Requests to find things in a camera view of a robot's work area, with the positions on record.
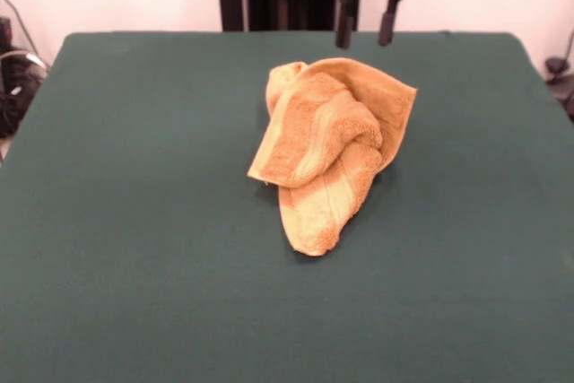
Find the black electronics pile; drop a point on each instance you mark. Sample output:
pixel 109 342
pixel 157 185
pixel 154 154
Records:
pixel 13 96

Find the orange terry towel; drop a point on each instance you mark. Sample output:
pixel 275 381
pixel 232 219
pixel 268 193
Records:
pixel 314 132

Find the dark green tablecloth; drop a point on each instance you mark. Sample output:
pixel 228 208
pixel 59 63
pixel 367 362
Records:
pixel 134 221

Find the black clamp mount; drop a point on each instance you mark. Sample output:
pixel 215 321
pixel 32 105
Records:
pixel 558 67

